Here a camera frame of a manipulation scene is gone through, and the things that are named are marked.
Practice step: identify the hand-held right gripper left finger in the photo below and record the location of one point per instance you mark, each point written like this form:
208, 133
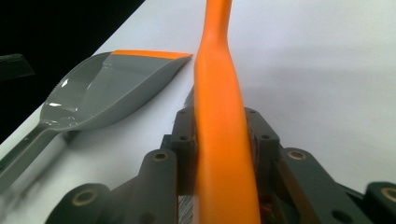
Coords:
183, 133

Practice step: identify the grey dustpan with orange edge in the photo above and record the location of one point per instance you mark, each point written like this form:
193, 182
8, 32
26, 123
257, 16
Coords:
102, 93

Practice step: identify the orange brush with grey bristles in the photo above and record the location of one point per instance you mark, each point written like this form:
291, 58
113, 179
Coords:
221, 124

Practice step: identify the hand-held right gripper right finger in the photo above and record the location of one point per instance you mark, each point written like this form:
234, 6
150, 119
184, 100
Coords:
263, 133

